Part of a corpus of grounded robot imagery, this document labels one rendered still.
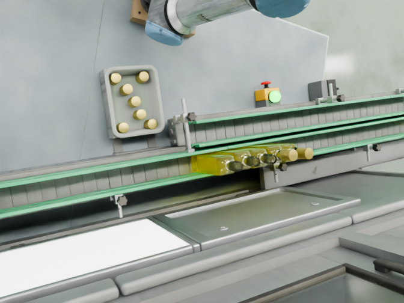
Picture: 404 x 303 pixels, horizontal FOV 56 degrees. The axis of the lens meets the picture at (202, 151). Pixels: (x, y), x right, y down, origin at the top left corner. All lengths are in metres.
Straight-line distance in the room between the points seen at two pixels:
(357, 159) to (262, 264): 1.03
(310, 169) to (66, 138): 0.90
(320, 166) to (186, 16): 0.82
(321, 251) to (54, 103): 0.90
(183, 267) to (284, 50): 1.15
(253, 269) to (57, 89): 0.85
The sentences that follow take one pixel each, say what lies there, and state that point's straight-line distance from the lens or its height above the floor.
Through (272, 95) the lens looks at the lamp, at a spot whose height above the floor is 0.85.
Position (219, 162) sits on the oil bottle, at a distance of 1.09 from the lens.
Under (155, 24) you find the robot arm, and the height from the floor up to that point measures 1.01.
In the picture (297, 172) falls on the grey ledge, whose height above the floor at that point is 0.88.
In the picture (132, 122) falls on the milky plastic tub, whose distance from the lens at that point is 1.32.
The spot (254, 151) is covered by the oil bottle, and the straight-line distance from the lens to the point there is 1.15.
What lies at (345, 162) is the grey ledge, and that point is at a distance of 1.68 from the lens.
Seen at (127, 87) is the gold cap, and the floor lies 0.81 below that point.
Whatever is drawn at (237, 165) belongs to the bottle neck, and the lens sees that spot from 1.08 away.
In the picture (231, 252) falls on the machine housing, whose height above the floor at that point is 1.39.
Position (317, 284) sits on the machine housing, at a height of 1.54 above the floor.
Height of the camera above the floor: 2.05
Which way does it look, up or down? 65 degrees down
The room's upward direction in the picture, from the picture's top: 92 degrees clockwise
